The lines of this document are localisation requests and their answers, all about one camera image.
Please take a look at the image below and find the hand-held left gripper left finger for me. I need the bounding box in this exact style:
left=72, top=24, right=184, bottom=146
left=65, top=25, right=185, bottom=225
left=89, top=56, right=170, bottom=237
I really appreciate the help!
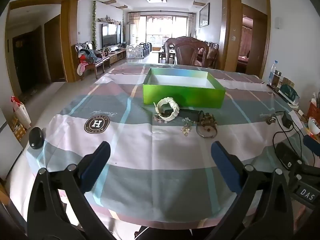
left=27, top=141, right=112, bottom=240

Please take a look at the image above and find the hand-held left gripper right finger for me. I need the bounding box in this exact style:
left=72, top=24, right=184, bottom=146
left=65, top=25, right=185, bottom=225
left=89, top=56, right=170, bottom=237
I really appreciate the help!
left=211, top=141, right=294, bottom=240

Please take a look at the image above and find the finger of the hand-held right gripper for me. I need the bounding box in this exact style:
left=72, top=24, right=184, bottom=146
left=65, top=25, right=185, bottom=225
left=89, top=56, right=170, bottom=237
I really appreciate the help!
left=275, top=142, right=303, bottom=172
left=303, top=135, right=320, bottom=153

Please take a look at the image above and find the beaded metal bangle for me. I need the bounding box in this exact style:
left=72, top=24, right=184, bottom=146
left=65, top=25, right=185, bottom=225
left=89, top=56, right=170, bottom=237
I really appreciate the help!
left=196, top=125, right=217, bottom=139

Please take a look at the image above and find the brown bead bracelet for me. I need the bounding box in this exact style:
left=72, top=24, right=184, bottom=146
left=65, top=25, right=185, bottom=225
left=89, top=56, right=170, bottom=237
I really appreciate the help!
left=199, top=112, right=218, bottom=127

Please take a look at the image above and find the pale floral brooch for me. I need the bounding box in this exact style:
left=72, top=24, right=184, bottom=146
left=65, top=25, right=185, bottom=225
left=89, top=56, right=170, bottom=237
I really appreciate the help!
left=180, top=117, right=196, bottom=137

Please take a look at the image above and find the black strap bracelet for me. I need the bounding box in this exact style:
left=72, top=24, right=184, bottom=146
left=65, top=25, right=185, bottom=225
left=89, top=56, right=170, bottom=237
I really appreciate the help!
left=179, top=109, right=203, bottom=123

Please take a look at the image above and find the reddish bead bracelet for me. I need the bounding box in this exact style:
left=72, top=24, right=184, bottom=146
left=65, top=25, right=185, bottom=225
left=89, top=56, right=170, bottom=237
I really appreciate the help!
left=154, top=114, right=172, bottom=125

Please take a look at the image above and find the green cardboard box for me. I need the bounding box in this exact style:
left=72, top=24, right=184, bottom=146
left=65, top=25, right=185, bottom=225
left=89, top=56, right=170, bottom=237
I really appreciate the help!
left=142, top=67, right=227, bottom=109

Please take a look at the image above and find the cream beaded bracelet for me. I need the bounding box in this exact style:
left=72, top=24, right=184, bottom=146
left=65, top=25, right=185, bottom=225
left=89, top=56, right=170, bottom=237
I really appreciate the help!
left=154, top=97, right=181, bottom=120

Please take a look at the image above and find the white bowl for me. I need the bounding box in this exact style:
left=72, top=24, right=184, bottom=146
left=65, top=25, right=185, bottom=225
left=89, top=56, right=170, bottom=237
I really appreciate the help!
left=307, top=117, right=320, bottom=134

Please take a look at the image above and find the black power adapter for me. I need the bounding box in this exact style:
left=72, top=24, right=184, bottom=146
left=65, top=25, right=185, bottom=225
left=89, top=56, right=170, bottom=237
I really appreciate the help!
left=282, top=112, right=295, bottom=129

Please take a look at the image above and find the red box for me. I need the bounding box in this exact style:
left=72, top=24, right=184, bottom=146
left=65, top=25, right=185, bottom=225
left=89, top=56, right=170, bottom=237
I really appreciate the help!
left=307, top=99, right=320, bottom=123

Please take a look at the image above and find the plaid tablecloth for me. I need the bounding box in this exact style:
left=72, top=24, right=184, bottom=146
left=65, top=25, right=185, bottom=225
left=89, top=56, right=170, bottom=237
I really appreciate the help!
left=24, top=62, right=313, bottom=228

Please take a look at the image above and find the green packet box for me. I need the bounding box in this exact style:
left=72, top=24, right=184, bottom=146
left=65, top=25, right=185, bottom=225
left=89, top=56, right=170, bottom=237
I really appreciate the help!
left=279, top=84, right=300, bottom=105

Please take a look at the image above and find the black oval case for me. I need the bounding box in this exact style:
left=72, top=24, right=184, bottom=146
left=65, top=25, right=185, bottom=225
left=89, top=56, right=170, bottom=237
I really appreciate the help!
left=29, top=127, right=45, bottom=150

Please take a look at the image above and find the glass jar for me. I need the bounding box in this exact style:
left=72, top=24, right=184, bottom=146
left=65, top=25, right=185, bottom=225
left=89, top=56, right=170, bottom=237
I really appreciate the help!
left=272, top=70, right=283, bottom=88

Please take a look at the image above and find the clear water bottle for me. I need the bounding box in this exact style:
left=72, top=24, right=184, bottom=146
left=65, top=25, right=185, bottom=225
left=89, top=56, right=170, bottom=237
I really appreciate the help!
left=267, top=60, right=278, bottom=85

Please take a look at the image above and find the white and red shopping bag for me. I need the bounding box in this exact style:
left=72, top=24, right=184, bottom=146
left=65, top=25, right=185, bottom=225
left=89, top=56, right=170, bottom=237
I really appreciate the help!
left=10, top=95, right=32, bottom=130

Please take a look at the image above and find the wooden armchair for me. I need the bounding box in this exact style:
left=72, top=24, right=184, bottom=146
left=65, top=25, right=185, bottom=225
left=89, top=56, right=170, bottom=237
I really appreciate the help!
left=75, top=41, right=110, bottom=80

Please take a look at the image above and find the pile of clothes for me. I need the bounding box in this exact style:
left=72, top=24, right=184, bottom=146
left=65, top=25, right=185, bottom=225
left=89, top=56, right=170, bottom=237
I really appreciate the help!
left=77, top=49, right=100, bottom=75

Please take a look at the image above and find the wooden television cabinet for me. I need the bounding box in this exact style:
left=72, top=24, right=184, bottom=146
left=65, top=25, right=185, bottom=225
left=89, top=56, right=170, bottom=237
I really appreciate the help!
left=101, top=47, right=127, bottom=64

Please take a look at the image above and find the wooden sofa chair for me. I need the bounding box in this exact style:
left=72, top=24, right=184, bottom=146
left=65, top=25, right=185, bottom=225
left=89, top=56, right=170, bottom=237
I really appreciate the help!
left=197, top=41, right=219, bottom=68

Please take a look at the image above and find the carved wooden dining chair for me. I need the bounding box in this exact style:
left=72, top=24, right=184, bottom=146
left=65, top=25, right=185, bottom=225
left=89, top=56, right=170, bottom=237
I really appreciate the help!
left=165, top=37, right=209, bottom=68

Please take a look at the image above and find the white play fence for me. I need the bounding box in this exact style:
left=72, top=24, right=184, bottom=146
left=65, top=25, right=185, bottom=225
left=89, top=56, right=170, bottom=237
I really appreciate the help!
left=126, top=43, right=153, bottom=59

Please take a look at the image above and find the dark wooden door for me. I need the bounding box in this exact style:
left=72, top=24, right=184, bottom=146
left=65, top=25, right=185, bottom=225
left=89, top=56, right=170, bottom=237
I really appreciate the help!
left=12, top=26, right=45, bottom=93

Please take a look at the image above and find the flat screen television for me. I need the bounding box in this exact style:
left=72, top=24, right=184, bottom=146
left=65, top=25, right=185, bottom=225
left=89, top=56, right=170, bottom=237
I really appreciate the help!
left=102, top=24, right=122, bottom=48

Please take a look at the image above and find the white standing air conditioner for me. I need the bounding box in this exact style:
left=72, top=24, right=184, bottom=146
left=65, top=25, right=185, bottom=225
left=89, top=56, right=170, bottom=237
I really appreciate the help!
left=126, top=24, right=137, bottom=47

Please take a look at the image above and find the green ivy garland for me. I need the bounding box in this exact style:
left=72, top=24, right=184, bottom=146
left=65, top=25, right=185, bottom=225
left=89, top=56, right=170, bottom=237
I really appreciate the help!
left=92, top=0, right=98, bottom=50

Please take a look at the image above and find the black charger with cable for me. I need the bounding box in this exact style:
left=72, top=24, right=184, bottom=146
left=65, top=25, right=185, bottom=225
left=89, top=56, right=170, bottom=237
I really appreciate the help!
left=272, top=124, right=315, bottom=170

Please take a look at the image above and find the framed wall picture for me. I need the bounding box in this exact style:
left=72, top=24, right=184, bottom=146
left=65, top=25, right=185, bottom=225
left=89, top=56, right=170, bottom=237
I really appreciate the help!
left=199, top=2, right=210, bottom=28

